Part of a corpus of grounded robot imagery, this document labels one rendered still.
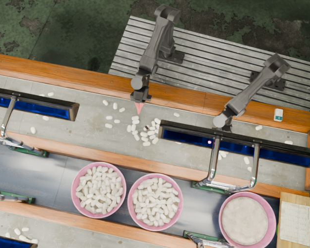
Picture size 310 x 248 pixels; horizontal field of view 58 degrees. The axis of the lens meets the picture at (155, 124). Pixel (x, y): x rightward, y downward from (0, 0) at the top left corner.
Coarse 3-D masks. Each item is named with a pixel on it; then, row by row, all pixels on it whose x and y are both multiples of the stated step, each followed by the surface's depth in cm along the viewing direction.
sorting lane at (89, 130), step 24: (48, 96) 152; (72, 96) 152; (96, 96) 152; (0, 120) 148; (24, 120) 148; (48, 120) 148; (96, 120) 148; (120, 120) 148; (144, 120) 148; (168, 120) 148; (192, 120) 148; (96, 144) 145; (120, 144) 145; (168, 144) 144; (192, 168) 141; (240, 168) 141; (264, 168) 141; (288, 168) 141
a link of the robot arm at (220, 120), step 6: (228, 102) 130; (228, 108) 131; (222, 114) 125; (228, 114) 127; (234, 114) 130; (240, 114) 129; (216, 120) 127; (222, 120) 126; (228, 120) 129; (222, 126) 127
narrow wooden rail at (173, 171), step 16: (32, 144) 142; (48, 144) 142; (64, 144) 142; (96, 160) 142; (112, 160) 140; (128, 160) 140; (144, 160) 140; (176, 176) 138; (192, 176) 137; (224, 176) 137; (256, 192) 135; (272, 192) 135; (288, 192) 135; (304, 192) 135
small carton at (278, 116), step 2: (276, 110) 145; (278, 110) 145; (280, 110) 145; (282, 110) 145; (276, 112) 144; (278, 112) 144; (280, 112) 144; (282, 112) 144; (276, 114) 144; (278, 114) 144; (280, 114) 144; (274, 116) 146; (276, 116) 144; (278, 116) 144; (280, 116) 144; (274, 118) 145; (276, 118) 143; (278, 118) 143; (280, 118) 143; (274, 120) 145; (276, 120) 144; (278, 120) 144; (280, 120) 143
